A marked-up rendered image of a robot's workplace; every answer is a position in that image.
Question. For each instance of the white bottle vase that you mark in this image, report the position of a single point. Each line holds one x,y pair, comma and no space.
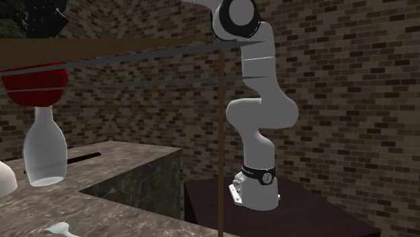
45,154

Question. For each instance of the red bowl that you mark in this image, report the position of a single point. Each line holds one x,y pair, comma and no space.
32,88

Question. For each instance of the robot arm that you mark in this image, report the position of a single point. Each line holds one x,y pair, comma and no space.
259,85

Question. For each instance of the thin black stick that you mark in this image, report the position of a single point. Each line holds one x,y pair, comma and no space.
83,158

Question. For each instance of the brown wooden shelf frame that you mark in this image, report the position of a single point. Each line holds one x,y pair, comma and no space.
221,131

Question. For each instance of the white dome-shaped object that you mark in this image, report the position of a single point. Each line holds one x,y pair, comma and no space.
6,182

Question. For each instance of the dark robot stand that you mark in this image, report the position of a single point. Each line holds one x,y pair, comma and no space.
295,213

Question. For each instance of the black leafy plant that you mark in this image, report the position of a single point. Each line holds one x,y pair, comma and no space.
36,16

